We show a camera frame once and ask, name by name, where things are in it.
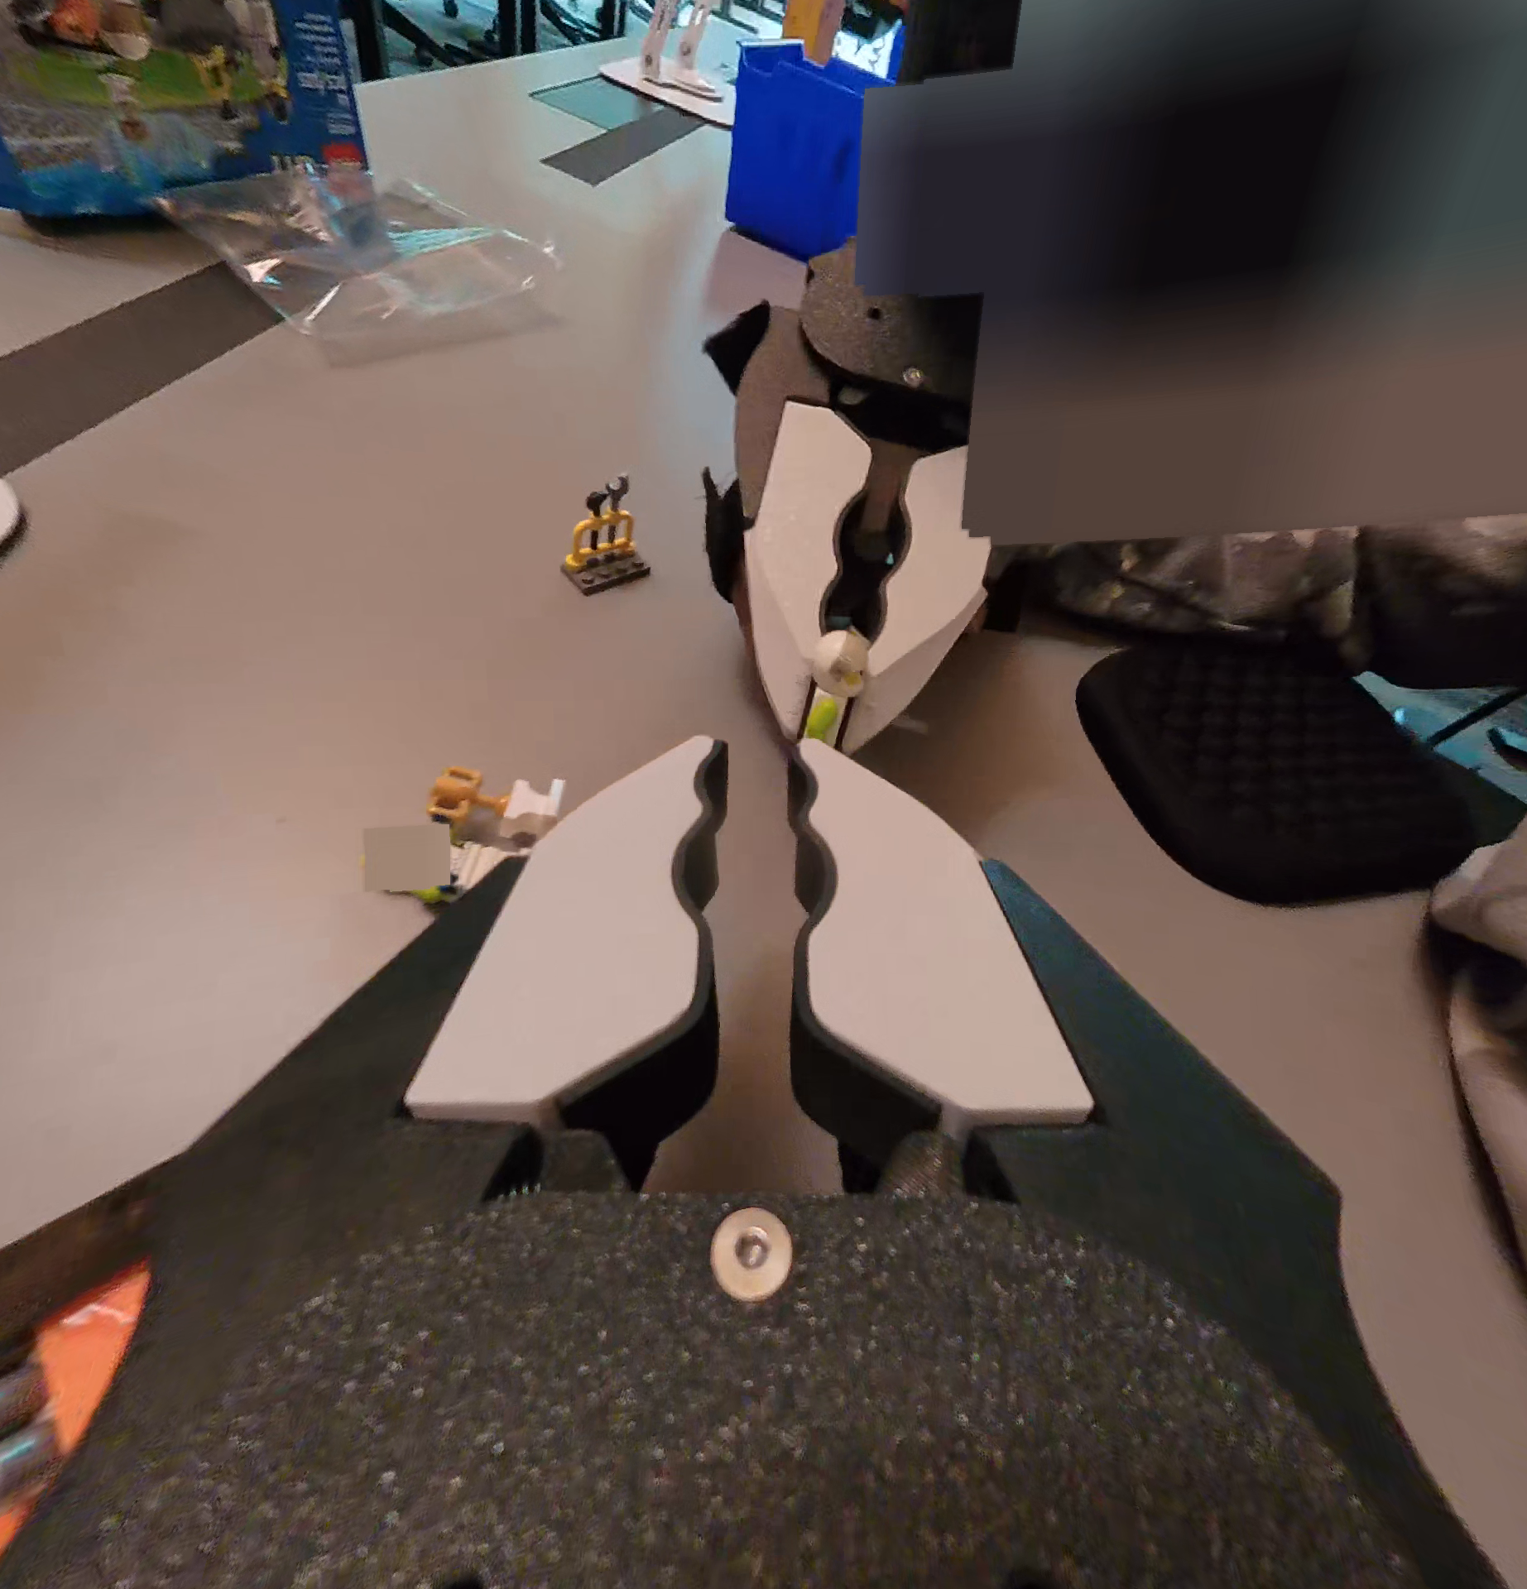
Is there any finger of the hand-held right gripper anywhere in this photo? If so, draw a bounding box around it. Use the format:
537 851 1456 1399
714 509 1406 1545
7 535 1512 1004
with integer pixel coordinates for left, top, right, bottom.
847 448 996 755
742 406 871 741

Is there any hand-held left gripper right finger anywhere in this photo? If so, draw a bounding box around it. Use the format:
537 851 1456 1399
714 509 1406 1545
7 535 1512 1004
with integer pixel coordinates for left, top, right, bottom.
789 741 1095 1139

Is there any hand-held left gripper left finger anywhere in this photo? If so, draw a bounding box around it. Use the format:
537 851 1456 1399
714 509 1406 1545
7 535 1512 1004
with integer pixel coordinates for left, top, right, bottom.
404 739 726 1133

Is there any green lego minifigure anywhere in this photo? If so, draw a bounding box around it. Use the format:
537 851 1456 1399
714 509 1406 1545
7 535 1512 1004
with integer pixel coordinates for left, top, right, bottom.
802 626 871 752

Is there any small yellow lego piece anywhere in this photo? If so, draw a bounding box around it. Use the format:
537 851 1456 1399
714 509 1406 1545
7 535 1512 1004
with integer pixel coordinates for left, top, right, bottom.
573 477 646 568

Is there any small tan lego piece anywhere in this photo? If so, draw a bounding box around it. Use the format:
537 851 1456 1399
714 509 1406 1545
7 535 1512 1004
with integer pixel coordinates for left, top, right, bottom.
426 764 568 846

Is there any orange lego race car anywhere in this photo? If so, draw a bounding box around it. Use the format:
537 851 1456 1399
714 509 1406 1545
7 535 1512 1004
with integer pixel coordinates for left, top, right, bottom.
0 1168 159 1547

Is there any person's right forearm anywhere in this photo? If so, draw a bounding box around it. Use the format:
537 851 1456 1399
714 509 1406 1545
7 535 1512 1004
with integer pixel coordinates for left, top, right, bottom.
987 517 1527 693

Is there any blue lego set box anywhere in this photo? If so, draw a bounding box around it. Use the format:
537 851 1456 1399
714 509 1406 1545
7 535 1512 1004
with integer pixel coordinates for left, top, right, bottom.
0 0 370 226

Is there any blue plastic bin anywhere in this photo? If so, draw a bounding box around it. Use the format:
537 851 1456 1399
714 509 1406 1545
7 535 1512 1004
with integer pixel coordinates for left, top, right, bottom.
724 35 905 266

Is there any white display stand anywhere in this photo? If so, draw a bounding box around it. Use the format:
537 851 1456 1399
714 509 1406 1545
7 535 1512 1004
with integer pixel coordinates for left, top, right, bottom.
600 0 742 130

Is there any black mesh office chair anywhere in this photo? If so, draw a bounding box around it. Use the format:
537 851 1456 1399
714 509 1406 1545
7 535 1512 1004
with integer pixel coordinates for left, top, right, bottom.
1075 640 1527 911

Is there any clear plastic bag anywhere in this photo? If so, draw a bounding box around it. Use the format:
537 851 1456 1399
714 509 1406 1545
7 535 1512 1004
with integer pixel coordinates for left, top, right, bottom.
156 163 563 340

